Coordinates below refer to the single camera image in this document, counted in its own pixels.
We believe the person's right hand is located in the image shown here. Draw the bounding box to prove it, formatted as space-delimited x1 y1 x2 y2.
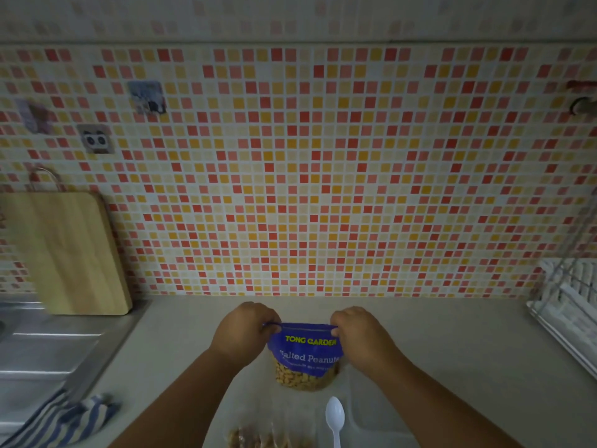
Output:
330 306 403 375

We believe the person's left hand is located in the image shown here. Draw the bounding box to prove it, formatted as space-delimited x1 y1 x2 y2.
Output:
210 301 284 370

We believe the blue peanuts pouch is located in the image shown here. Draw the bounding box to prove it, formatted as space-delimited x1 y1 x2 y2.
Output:
266 321 346 393

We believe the white plastic spoon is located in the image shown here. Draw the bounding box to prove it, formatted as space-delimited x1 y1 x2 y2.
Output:
324 396 346 448

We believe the person's right forearm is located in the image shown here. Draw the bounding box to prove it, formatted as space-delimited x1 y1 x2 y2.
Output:
372 347 524 448

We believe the person's left forearm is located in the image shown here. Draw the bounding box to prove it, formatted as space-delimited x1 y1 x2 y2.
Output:
109 349 244 448

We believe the wooden cutting board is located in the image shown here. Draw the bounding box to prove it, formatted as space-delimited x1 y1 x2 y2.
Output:
0 166 134 317

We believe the stainless steel sink drainboard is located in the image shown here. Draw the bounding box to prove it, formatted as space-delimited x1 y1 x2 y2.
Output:
0 292 151 442

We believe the blue striped dish cloth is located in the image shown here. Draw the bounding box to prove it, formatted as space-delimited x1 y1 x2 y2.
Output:
0 389 123 448

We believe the white dish rack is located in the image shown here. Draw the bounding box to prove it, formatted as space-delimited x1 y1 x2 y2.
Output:
525 195 597 382

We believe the panda wall hook sticker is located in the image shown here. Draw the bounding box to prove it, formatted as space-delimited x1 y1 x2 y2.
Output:
76 123 116 156

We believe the grey cat wall hook sticker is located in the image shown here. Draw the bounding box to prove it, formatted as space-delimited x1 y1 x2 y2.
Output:
126 79 169 117

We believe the red wall hook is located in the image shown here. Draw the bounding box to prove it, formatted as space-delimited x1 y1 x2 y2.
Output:
565 79 597 115

